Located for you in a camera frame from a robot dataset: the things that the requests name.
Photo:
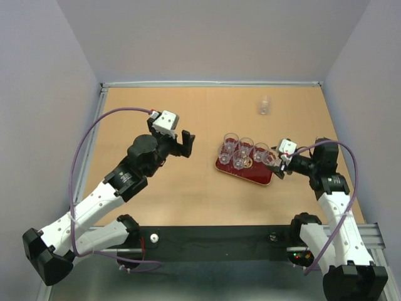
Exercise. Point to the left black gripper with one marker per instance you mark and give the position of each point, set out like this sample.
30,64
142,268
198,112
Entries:
184,149

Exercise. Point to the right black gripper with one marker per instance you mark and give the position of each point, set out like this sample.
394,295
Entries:
279,170

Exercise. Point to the clear glass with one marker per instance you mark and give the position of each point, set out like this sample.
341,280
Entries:
230,141
239,159
259,151
270,158
264,105
246,145
224,154

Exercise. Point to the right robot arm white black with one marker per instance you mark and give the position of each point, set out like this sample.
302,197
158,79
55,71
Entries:
349,271

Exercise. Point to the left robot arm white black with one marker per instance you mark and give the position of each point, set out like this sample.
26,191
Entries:
52,250

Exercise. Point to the red lacquer tray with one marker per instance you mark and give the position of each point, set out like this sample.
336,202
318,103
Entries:
255,172

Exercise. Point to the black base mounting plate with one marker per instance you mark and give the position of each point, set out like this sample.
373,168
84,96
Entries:
213,243

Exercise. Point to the circuit board with leds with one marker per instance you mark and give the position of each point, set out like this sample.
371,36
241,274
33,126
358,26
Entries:
303,258

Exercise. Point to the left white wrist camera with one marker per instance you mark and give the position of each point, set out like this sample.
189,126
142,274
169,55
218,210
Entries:
165,122

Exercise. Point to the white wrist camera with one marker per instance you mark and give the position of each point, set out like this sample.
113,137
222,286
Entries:
285,149
165,122

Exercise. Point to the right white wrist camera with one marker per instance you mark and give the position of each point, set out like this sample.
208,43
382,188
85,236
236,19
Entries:
285,149

